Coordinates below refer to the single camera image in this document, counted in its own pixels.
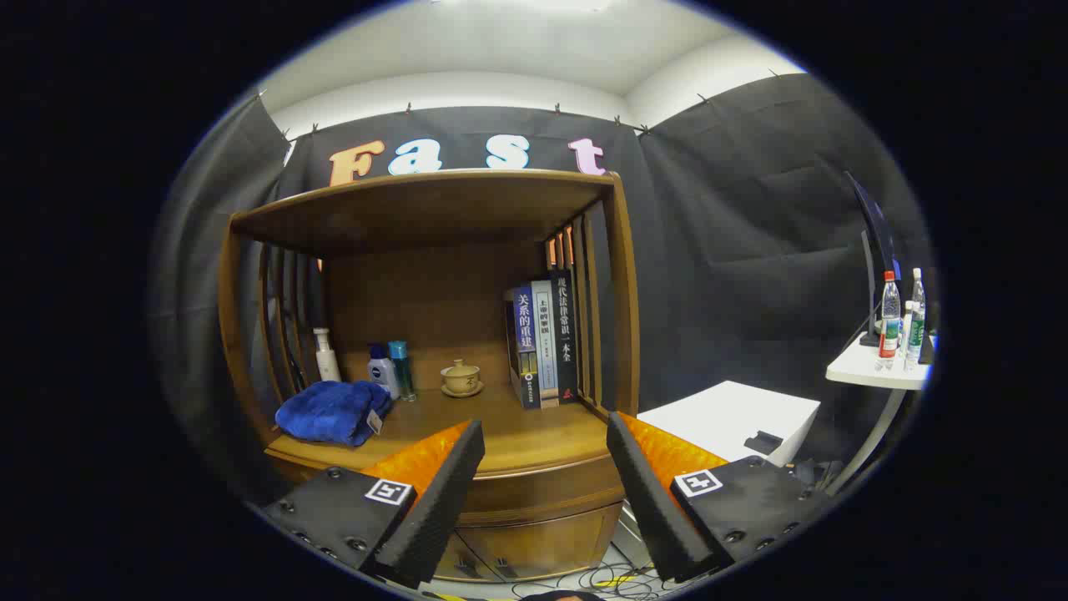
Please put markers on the black backdrop cloth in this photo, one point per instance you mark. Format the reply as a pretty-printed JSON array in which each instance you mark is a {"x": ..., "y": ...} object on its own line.
[{"x": 734, "y": 250}]

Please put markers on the wooden countertop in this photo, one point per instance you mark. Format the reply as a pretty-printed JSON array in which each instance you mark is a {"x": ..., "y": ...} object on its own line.
[{"x": 501, "y": 426}]

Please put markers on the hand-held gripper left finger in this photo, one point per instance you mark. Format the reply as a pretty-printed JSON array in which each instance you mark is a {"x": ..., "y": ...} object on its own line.
[{"x": 442, "y": 501}]

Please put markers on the pale spine book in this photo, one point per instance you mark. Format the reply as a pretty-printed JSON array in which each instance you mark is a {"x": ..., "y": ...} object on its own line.
[{"x": 545, "y": 342}]

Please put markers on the wooden drawer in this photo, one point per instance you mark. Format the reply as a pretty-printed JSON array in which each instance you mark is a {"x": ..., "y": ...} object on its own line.
[{"x": 542, "y": 494}]

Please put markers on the teal bottle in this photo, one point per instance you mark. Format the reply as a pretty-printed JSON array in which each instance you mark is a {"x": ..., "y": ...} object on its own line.
[{"x": 402, "y": 367}]

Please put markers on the green label water bottle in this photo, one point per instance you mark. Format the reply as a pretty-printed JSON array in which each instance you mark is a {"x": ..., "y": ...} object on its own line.
[{"x": 916, "y": 325}]

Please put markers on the red label water bottle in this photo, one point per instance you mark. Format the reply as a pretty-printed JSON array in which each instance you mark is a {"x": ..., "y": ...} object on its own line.
[{"x": 889, "y": 321}]

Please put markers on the blue towel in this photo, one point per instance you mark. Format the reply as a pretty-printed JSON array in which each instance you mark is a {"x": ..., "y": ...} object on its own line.
[{"x": 329, "y": 413}]

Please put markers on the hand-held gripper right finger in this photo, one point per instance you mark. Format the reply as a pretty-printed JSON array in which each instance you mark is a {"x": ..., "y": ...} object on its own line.
[{"x": 647, "y": 501}]

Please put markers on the black spine book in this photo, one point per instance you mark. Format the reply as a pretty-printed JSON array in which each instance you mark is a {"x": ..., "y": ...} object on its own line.
[{"x": 565, "y": 334}]

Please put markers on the blue spine book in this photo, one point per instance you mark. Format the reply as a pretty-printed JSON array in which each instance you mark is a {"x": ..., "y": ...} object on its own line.
[{"x": 524, "y": 351}]

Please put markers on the white side table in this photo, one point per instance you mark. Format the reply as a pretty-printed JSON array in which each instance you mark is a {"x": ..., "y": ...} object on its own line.
[{"x": 868, "y": 367}]

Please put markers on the white pump bottle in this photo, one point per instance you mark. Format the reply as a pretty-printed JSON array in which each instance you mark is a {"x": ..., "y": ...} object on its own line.
[{"x": 326, "y": 361}]

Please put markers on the white bottle with blue cap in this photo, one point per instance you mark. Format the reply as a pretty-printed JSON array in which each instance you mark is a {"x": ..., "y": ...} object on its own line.
[{"x": 382, "y": 374}]

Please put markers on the black monitor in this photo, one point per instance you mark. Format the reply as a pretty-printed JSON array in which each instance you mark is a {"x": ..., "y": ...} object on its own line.
[{"x": 876, "y": 242}]

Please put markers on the beige lidded teacup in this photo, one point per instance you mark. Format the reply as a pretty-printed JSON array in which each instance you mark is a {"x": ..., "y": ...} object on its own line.
[{"x": 460, "y": 380}]

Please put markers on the wooden cabinet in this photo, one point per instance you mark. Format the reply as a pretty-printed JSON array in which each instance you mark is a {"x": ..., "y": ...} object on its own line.
[{"x": 434, "y": 292}]

